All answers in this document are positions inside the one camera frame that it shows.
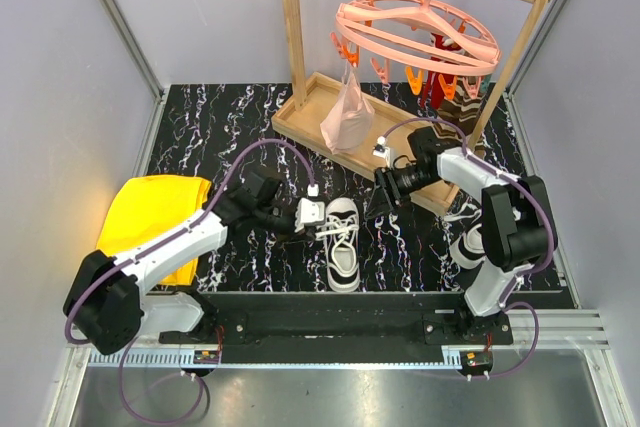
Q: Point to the pink round clip hanger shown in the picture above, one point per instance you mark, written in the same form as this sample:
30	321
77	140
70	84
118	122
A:
398	31

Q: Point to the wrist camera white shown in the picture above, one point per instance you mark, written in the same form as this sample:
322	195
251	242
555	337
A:
384	151
310	210

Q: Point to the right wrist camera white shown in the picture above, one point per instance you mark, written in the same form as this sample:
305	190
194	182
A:
384	151

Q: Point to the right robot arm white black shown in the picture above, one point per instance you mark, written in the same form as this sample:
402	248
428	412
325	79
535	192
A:
515	233

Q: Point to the black white sneaker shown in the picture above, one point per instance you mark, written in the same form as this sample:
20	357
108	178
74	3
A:
339	234
467	251

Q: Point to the brown striped sock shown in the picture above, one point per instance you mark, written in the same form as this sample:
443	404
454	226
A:
461	111

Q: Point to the pink hanging cloth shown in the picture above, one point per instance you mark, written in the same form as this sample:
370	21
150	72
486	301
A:
349	121

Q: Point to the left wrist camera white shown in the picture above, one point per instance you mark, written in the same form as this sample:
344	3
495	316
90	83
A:
310	210

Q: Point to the yellow cloth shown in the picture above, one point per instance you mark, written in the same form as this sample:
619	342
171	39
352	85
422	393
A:
147	207

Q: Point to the red hanging garment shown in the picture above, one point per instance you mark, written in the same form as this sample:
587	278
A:
438	84

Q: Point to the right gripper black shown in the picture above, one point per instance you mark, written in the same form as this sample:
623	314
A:
380	203

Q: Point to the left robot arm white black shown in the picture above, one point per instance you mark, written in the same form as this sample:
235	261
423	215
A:
111	301

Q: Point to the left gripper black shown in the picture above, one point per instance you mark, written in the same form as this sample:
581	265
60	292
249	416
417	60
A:
293	225

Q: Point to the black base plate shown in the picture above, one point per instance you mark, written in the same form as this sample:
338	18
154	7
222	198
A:
430	317

